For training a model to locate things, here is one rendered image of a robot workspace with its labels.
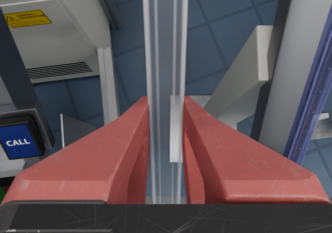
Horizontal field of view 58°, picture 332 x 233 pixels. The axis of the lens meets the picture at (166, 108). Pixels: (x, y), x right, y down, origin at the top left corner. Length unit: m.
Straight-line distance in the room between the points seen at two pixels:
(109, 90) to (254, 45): 0.57
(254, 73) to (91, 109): 0.91
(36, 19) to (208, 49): 0.69
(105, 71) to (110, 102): 0.09
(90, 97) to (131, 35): 0.29
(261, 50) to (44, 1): 0.46
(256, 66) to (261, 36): 0.03
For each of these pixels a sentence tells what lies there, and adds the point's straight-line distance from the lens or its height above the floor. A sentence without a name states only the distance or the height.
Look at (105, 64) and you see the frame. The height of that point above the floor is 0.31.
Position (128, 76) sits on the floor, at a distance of 1.17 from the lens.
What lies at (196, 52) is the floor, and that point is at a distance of 1.20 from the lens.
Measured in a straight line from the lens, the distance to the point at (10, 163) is 0.45.
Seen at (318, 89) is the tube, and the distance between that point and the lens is 0.24.
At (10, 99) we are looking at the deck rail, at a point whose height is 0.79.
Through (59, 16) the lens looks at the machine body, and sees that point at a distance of 0.71.
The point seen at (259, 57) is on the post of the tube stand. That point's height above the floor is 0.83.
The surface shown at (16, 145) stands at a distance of 0.37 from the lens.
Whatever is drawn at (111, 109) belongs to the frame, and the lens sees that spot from 0.83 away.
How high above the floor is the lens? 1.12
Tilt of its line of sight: 81 degrees down
